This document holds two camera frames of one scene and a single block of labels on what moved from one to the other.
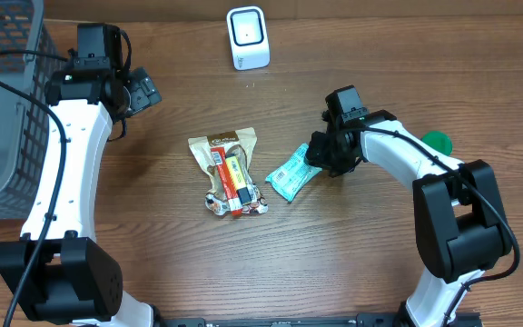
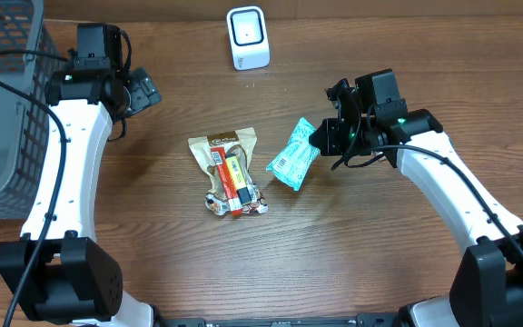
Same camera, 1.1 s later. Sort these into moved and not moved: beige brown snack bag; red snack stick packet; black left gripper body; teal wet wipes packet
Moved: teal wet wipes packet
Not moved: red snack stick packet; black left gripper body; beige brown snack bag
